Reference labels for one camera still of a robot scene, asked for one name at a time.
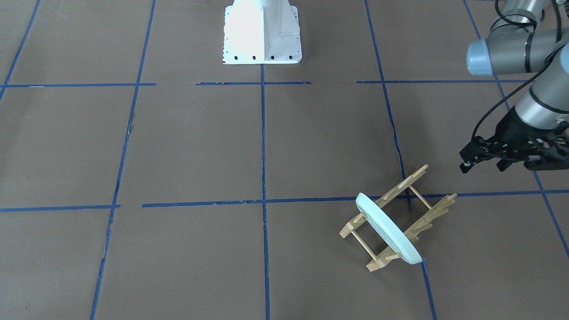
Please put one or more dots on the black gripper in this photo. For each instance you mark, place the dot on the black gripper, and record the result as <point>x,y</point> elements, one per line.
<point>517,128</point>

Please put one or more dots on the light green round plate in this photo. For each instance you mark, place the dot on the light green round plate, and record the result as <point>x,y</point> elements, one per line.
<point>388,230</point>

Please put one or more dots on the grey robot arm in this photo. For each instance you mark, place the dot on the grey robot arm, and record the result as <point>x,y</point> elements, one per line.
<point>516,46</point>

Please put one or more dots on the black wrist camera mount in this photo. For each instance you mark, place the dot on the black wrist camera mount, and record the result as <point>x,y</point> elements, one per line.
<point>550,150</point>

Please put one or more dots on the white camera mast pedestal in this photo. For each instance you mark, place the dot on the white camera mast pedestal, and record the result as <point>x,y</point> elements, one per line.
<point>261,32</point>

